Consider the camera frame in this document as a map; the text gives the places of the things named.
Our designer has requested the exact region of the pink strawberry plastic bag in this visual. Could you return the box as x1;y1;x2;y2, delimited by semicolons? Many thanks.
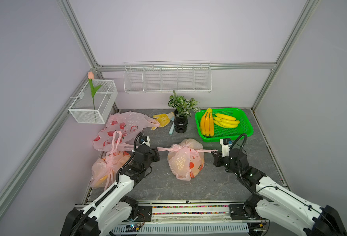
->
93;112;160;151

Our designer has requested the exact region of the pale yellow banana bunch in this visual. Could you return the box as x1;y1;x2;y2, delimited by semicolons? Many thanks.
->
213;113;240;128

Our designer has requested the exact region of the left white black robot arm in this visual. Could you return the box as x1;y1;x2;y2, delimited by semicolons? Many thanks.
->
60;132;160;236

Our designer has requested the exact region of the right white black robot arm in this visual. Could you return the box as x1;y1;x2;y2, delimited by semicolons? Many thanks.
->
212;134;347;236

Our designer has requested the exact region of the green plastic basket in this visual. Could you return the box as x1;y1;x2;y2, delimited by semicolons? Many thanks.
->
195;108;254;143

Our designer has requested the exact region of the light blue white tube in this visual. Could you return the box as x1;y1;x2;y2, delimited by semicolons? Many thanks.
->
169;123;174;135

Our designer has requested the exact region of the potted plant black vase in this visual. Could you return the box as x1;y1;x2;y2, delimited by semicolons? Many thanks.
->
168;90;200;133

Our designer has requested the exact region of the pink artificial tulip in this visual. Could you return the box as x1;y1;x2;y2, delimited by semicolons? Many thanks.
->
88;71;102;109

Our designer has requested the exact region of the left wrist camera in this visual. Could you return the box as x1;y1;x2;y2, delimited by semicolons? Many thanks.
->
138;135;150;147

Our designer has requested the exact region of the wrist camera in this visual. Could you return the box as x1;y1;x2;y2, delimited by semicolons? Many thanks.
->
220;138;233;157
138;135;150;147

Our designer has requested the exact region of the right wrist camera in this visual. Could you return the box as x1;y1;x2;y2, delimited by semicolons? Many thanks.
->
220;138;233;157

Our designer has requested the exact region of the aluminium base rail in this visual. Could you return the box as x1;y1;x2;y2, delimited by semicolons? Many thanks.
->
62;200;325;236

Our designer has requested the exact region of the white wire side basket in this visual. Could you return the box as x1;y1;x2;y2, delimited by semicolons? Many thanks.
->
68;79;118;124

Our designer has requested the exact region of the white wire wall shelf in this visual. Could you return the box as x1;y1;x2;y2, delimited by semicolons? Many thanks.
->
123;61;212;93

